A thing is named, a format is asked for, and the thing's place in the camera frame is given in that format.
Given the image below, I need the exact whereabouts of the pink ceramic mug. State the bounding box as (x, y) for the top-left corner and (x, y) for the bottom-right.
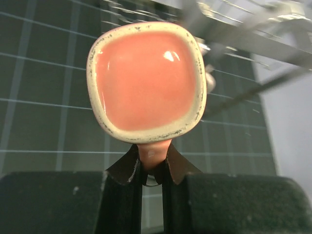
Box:
(86, 21), (207, 182)

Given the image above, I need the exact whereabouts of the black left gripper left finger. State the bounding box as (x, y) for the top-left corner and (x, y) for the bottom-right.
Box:
(0, 145), (142, 234)

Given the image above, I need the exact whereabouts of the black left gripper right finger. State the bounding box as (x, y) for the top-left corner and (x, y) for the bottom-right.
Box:
(162, 146), (312, 234)

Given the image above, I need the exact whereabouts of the steel wire dish rack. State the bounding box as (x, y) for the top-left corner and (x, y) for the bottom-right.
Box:
(100, 0), (312, 117)

